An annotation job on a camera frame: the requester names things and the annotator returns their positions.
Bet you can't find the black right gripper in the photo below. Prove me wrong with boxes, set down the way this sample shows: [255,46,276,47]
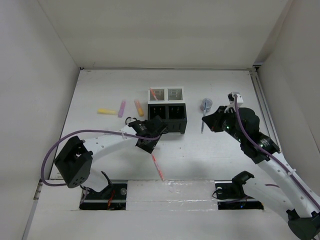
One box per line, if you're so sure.
[202,105,246,143]

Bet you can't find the blue highlighter pen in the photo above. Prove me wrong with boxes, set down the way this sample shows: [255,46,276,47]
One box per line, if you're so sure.
[200,98,208,134]

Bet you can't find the red pen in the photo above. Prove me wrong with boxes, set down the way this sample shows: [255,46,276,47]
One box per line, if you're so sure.
[151,154,164,181]
[149,88,158,101]

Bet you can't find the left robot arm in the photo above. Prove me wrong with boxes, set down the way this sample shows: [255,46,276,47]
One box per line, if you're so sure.
[54,115,167,199]

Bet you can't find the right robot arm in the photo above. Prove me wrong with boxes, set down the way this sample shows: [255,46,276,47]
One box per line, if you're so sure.
[202,106,320,240]

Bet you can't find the orange highlighter marker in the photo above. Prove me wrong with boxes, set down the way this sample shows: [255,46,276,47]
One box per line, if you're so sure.
[134,99,144,117]

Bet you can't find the black slotted organizer box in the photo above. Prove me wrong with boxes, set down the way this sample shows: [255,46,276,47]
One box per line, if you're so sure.
[147,103,188,134]

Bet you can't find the white slotted organizer box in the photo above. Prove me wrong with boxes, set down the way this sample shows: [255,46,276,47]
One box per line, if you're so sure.
[147,86,185,104]

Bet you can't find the purple highlighter marker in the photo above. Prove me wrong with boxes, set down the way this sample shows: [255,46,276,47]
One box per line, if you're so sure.
[117,100,126,118]

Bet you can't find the yellow highlighter marker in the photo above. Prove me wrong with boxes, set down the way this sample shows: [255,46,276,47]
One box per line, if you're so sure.
[97,108,118,116]

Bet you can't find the black handled scissors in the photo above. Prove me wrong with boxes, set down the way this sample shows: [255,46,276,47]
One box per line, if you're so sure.
[125,116,137,125]

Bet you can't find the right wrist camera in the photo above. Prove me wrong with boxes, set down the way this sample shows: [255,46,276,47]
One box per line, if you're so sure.
[227,92,244,107]

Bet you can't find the aluminium rail right side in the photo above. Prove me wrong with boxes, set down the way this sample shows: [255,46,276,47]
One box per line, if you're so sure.
[249,65,281,147]

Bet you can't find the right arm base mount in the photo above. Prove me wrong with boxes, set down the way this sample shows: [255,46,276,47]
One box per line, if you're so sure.
[212,171,264,210]

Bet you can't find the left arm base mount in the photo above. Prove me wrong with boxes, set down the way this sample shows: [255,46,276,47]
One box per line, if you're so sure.
[79,171,128,211]

